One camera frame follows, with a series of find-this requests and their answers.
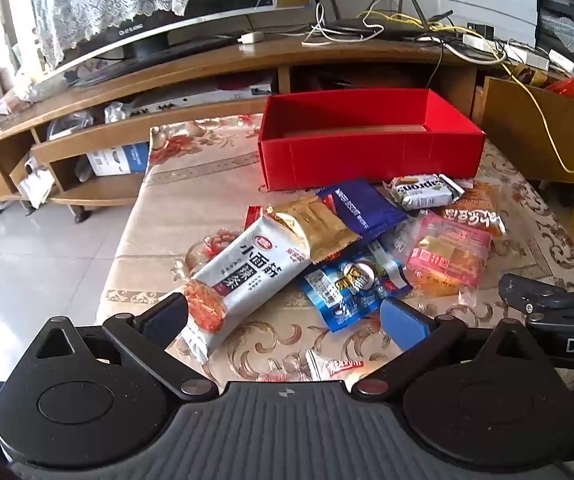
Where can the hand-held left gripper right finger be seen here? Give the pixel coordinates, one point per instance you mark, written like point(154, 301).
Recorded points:
point(402, 322)

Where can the wooden television stand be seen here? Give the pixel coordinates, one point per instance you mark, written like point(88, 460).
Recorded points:
point(117, 90)

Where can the white lace cloth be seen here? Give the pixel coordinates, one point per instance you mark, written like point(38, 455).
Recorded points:
point(107, 0)

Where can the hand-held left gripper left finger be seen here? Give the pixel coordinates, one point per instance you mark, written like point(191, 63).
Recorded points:
point(169, 312)

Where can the blue clear snack packet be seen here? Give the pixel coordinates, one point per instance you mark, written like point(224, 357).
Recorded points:
point(352, 285)

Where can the red cardboard box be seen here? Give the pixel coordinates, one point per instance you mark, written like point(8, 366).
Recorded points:
point(367, 155)

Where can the clear plastic bag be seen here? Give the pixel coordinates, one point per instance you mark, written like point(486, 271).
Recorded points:
point(69, 124)

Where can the black router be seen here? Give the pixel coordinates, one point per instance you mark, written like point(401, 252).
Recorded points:
point(377, 27)

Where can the white charger adapter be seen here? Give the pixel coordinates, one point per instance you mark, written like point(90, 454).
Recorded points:
point(252, 38)

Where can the pink cake packet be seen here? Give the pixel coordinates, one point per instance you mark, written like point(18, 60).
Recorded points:
point(447, 260)

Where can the brown cardboard box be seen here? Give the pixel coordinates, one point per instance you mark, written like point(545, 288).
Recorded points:
point(517, 125)

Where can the floral tablecloth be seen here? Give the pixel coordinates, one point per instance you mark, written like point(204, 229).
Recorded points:
point(167, 240)

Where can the white power strip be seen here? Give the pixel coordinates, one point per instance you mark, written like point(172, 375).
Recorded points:
point(487, 42)

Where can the clear orange snack packet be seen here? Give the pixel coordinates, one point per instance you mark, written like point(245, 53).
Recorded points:
point(472, 210)

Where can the gold cracker packet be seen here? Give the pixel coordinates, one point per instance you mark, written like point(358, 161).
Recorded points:
point(317, 225)

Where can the small white red candy packet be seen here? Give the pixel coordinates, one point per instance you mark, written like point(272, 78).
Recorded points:
point(332, 367)

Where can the silver media player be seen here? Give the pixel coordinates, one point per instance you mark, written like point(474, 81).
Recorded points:
point(192, 101)

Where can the long silver snack packet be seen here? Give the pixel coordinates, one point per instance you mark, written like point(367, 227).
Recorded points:
point(247, 270)

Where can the blue wafer biscuit packet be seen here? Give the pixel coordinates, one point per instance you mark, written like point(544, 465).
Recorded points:
point(362, 207)

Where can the white blue box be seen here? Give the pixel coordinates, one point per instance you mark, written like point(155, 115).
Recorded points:
point(117, 160)

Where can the green white wafer packet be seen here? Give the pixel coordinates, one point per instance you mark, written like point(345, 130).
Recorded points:
point(422, 190)

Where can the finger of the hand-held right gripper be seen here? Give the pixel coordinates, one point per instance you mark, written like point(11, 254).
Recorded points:
point(522, 294)

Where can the red plastic bag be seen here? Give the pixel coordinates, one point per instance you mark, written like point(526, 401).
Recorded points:
point(572, 85)

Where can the white paper bag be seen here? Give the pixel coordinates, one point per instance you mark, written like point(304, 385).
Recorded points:
point(34, 182)

